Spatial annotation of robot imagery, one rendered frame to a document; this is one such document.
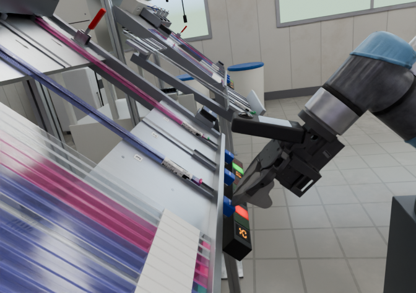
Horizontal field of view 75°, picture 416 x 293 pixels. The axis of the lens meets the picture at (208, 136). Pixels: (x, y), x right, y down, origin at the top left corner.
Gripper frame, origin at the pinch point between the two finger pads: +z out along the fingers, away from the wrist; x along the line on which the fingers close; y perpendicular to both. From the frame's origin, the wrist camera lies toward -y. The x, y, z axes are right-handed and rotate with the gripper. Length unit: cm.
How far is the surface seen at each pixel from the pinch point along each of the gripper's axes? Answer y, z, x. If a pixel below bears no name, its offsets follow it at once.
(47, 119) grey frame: -47, 30, 32
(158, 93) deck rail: -24.4, 1.7, 30.0
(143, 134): -20.2, 2.3, 5.1
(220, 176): -3.3, 0.1, 4.5
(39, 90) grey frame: -53, 23, 32
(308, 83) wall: 115, -36, 355
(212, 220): -3.5, 1.3, -8.2
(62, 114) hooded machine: -138, 195, 304
